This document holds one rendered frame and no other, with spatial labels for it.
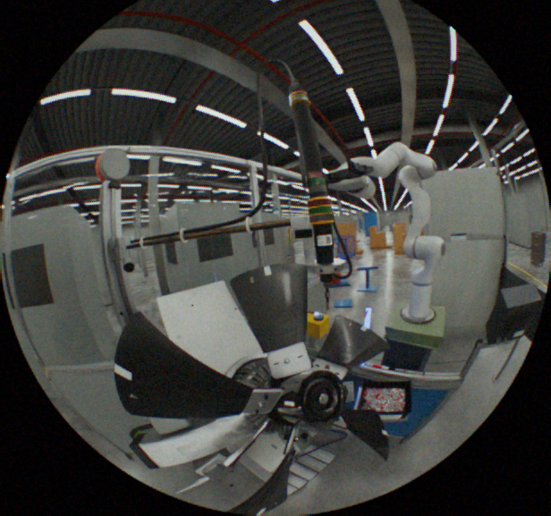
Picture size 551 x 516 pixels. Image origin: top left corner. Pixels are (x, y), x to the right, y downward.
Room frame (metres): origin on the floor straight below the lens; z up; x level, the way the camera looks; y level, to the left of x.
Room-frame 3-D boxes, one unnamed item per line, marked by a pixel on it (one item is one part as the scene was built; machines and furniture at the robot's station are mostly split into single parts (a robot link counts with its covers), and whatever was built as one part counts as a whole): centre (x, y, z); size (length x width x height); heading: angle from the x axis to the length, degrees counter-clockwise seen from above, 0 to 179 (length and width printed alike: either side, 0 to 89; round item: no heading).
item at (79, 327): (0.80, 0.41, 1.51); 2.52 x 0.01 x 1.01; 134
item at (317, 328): (0.74, -0.14, 1.02); 0.16 x 0.10 x 0.11; 44
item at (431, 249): (0.55, -0.73, 1.31); 0.19 x 0.12 x 0.24; 10
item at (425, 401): (0.46, -0.41, 0.45); 0.82 x 0.02 x 0.66; 44
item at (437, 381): (0.46, -0.41, 0.82); 0.90 x 0.04 x 0.08; 44
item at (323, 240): (0.28, -0.09, 1.65); 0.04 x 0.04 x 0.46
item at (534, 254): (-0.34, -7.20, 0.45); 0.68 x 0.47 x 0.90; 143
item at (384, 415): (0.29, -0.35, 0.85); 0.22 x 0.17 x 0.07; 58
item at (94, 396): (0.80, 0.41, 0.50); 2.59 x 0.03 x 0.91; 134
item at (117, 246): (0.40, 0.53, 1.54); 0.10 x 0.07 x 0.09; 79
